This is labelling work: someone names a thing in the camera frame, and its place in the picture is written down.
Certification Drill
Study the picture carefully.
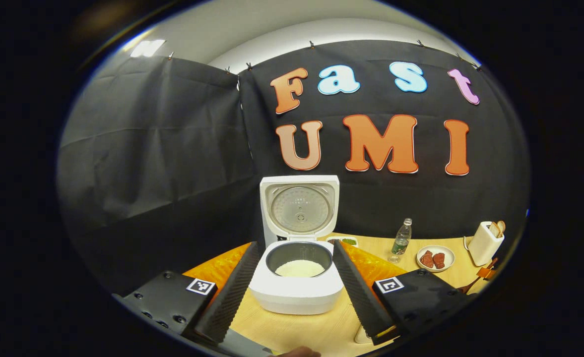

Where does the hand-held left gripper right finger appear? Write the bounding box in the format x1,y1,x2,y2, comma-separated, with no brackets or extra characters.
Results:
331,239,471,346

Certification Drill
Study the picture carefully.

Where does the black backdrop cloth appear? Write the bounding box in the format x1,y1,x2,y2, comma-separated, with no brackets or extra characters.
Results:
56,40,530,298

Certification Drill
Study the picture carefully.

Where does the clear plastic water bottle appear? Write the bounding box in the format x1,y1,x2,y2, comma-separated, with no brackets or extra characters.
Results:
389,218,413,263

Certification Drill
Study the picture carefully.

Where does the brown wooden spoon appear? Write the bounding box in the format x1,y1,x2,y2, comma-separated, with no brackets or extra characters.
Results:
456,258,498,295

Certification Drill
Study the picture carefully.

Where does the ceiling light panel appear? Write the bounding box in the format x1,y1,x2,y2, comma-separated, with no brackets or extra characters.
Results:
130,39,166,58

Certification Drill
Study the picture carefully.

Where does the white rice cooker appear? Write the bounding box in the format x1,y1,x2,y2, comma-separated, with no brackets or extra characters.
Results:
248,175,345,315

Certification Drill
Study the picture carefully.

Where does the white rice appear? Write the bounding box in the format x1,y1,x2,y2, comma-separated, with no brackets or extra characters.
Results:
274,259,325,278

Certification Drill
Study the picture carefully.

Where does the white toaster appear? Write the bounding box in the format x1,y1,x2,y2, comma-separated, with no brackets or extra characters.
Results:
468,221,506,267

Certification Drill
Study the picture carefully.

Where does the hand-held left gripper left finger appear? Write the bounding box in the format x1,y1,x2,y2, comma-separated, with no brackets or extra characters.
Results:
113,241,261,348

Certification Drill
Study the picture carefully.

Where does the white round plate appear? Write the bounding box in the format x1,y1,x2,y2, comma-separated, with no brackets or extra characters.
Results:
416,245,455,273

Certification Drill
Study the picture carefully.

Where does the cream container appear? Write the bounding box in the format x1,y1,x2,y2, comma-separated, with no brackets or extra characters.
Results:
354,325,375,345

